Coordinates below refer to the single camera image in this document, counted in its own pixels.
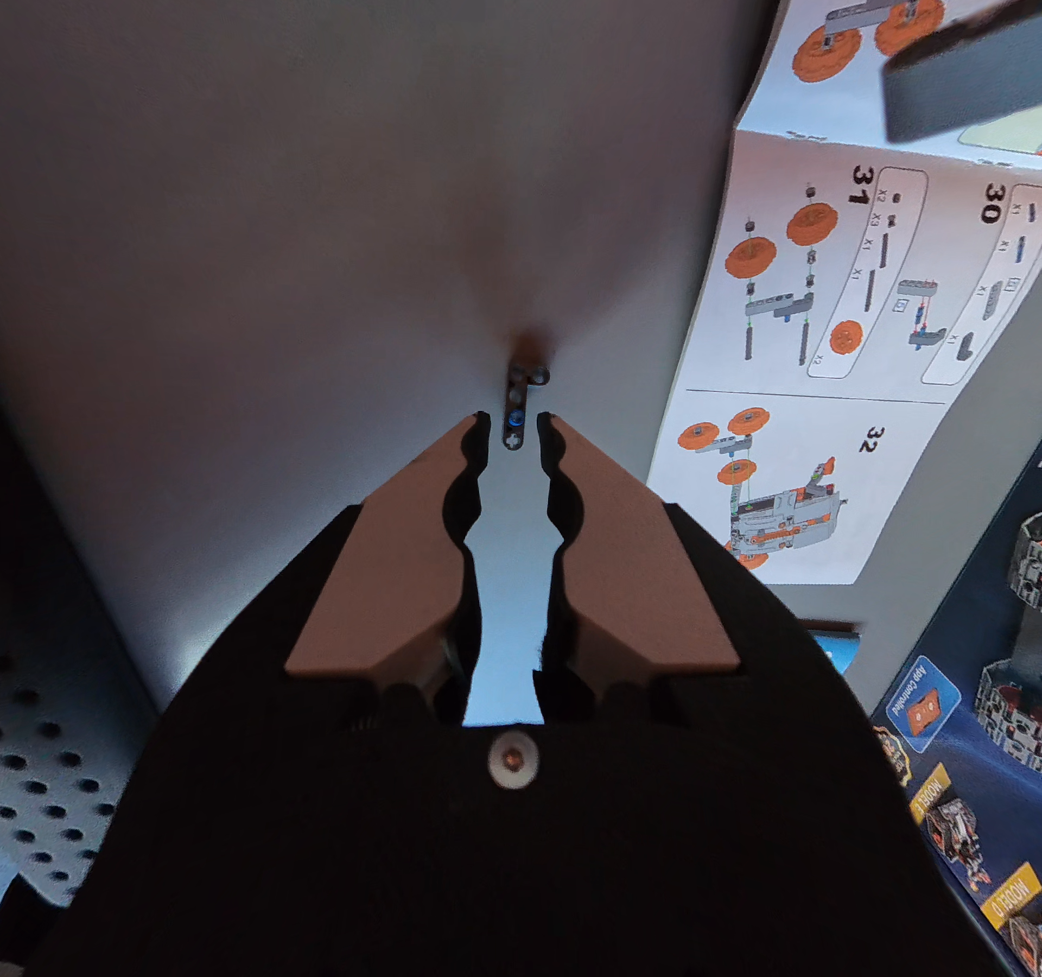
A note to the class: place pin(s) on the perforated chair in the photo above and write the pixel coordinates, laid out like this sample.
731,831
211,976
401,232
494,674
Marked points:
49,749

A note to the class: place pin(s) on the blue building manual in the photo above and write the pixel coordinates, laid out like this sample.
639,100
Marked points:
838,651

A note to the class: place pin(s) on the grey desk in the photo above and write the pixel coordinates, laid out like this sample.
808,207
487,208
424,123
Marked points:
285,220

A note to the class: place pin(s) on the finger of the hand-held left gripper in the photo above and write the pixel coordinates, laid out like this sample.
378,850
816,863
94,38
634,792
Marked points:
969,73

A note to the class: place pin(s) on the blue robot kit box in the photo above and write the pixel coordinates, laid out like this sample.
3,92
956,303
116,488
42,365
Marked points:
977,708

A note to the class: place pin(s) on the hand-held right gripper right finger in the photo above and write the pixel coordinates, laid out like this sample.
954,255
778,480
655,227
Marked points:
643,586

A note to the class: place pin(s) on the grey angled building beam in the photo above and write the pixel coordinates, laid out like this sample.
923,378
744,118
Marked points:
517,399

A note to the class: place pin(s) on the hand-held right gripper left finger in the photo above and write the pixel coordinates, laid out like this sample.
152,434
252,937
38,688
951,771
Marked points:
382,586

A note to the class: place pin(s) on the open white instruction booklet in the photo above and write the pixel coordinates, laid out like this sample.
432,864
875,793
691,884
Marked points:
814,301

